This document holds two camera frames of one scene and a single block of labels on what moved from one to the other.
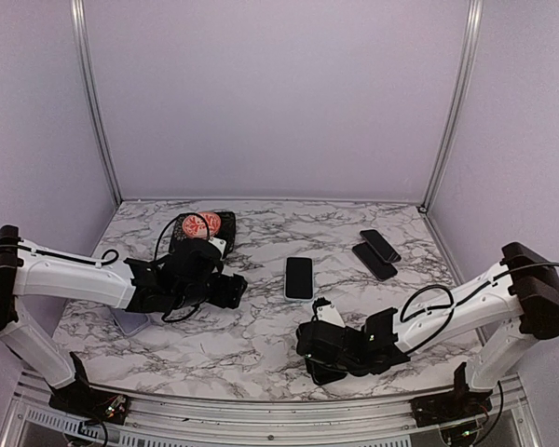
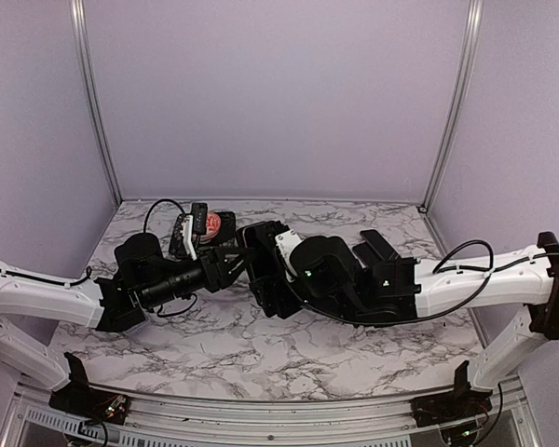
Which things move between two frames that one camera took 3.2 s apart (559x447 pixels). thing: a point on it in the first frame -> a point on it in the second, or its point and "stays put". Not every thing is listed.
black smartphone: (381, 245) stays put
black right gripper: (317, 370) -> (274, 297)
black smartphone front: (381, 268) stays put
